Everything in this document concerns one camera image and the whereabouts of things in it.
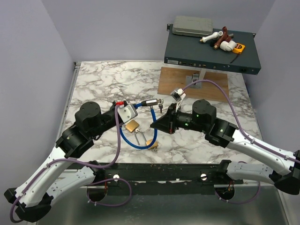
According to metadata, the grey metal socket bracket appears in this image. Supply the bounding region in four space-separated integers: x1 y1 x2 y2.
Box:
186 73 202 89

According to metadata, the brass padlock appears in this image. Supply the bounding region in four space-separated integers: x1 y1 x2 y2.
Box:
125 120 145 146
146 139 158 150

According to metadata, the grey plastic case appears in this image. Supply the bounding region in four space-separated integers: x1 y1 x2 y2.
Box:
172 16 213 37

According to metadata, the blue rack network switch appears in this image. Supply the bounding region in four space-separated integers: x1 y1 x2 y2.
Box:
164 24 261 75

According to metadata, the blue cable loop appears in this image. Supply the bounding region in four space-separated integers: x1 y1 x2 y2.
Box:
120 98 158 150

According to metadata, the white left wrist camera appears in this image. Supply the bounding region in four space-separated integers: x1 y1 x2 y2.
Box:
116 101 138 124

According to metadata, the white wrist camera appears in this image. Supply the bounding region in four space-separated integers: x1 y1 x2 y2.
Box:
116 101 138 124
171 88 186 112

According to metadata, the yellow tape measure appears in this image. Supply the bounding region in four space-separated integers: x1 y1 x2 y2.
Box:
232 43 246 54

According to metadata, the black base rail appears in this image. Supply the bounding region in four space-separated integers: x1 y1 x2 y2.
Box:
87 160 243 196

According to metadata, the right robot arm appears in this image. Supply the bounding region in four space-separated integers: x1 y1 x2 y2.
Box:
150 99 300 195

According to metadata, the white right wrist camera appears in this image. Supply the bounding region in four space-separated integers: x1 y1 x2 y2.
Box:
171 88 186 112

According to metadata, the brown pipe fitting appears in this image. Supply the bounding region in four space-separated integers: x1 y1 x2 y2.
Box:
213 26 231 50

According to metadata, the white pipe with brass end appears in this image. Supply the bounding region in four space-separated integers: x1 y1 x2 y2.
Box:
200 31 224 43

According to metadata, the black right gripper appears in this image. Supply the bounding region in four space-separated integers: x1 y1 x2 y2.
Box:
151 102 207 134

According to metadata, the wooden board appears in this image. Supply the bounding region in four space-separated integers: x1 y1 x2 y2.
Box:
157 67 229 102

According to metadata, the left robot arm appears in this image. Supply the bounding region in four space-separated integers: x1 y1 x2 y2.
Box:
4 102 136 224

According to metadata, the white pipe elbow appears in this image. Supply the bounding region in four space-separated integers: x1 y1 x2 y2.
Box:
220 40 237 52

